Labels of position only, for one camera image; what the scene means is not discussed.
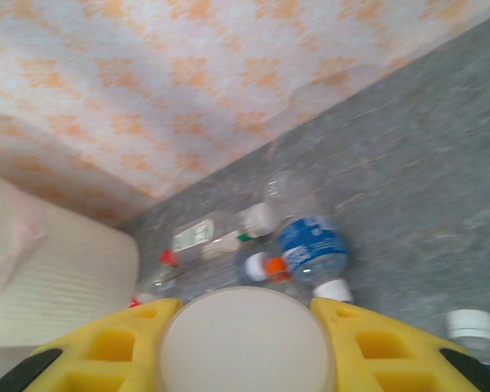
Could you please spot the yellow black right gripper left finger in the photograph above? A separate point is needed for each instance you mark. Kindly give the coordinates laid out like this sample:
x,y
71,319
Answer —
x,y
106,347

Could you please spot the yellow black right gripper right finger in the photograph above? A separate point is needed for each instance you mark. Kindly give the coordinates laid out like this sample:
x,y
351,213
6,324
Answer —
x,y
384,351

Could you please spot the clear water bottle white cap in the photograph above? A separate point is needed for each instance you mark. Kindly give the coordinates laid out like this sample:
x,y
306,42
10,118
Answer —
x,y
471,326

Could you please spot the small clear bottle red cap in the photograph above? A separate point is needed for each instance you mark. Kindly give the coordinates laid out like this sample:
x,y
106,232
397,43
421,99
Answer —
x,y
169,258

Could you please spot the clear bottle blue label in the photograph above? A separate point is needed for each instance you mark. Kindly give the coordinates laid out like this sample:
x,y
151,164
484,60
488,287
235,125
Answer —
x,y
312,245

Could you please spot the orange label bottle orange cap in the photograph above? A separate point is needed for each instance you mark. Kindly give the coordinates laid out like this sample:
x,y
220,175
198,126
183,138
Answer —
x,y
277,266

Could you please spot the clear bottle green label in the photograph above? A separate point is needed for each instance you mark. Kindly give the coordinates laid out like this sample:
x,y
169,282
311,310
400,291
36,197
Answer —
x,y
196,237

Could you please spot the brown drink bottle white cap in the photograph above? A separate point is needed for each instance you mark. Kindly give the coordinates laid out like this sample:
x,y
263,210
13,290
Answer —
x,y
255,265

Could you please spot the small bottle green cap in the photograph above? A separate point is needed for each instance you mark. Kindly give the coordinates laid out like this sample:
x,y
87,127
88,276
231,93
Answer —
x,y
243,237

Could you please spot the white plastic waste bin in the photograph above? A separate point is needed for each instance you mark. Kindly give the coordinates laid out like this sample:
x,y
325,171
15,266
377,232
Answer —
x,y
77,286

